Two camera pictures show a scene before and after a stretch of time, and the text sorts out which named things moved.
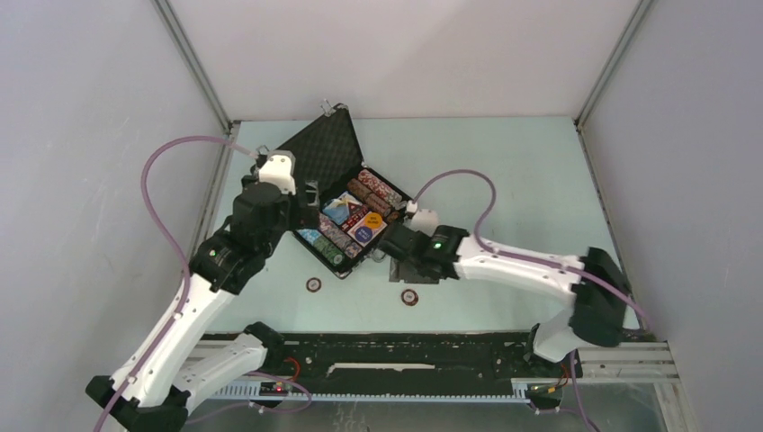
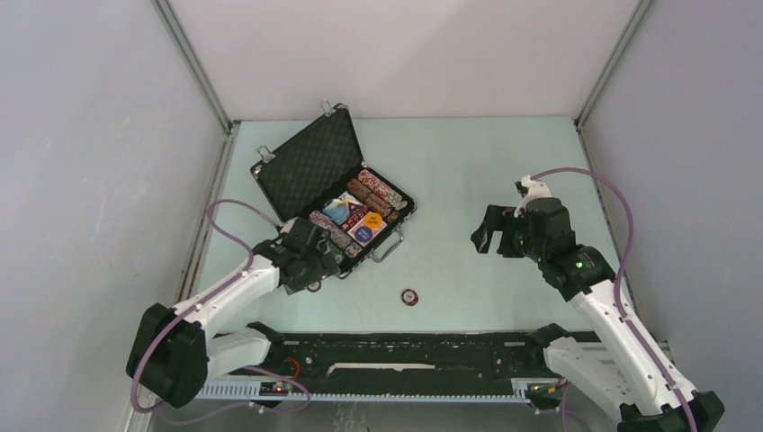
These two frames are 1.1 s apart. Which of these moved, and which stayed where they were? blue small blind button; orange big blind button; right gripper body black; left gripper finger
Moved: right gripper body black; left gripper finger
Stayed: blue small blind button; orange big blind button
